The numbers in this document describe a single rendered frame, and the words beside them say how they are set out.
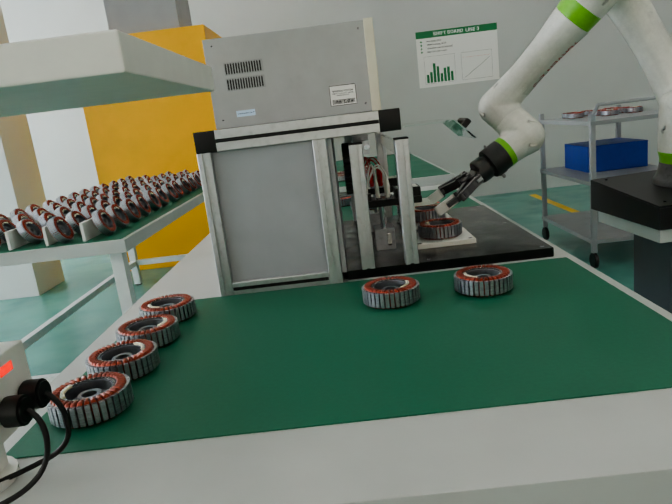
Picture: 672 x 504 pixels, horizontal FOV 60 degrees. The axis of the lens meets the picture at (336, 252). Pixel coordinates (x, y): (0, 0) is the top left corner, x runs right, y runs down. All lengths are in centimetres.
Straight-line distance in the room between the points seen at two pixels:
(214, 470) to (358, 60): 98
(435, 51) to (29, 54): 647
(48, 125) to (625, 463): 723
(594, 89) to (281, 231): 634
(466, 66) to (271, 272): 582
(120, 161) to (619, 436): 487
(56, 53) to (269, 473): 46
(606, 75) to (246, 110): 632
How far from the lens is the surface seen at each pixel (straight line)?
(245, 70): 141
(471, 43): 701
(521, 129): 180
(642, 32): 193
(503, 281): 114
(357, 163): 128
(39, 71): 56
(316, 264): 131
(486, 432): 71
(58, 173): 755
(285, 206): 129
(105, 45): 54
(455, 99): 693
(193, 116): 508
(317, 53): 140
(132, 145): 524
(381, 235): 147
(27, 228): 265
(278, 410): 79
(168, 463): 74
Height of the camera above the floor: 111
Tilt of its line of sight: 13 degrees down
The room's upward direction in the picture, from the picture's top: 7 degrees counter-clockwise
